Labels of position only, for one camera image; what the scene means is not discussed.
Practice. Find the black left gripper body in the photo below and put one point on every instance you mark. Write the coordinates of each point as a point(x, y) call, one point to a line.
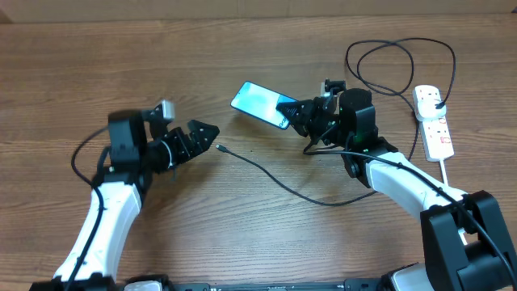
point(180, 150)

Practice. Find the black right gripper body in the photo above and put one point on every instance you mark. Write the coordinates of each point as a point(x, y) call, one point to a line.
point(322, 121)

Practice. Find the blue Galaxy smartphone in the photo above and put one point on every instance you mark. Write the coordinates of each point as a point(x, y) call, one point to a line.
point(260, 102)

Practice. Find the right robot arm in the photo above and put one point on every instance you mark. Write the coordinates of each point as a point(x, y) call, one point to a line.
point(465, 240)

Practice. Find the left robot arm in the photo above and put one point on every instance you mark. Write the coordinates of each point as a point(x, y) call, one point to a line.
point(140, 146)

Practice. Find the white charger plug adapter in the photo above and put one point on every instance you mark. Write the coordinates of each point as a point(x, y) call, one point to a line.
point(428, 110)

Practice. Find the white power strip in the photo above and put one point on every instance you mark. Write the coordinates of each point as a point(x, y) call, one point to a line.
point(436, 138)

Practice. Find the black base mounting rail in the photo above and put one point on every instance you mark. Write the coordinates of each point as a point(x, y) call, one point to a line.
point(162, 282)

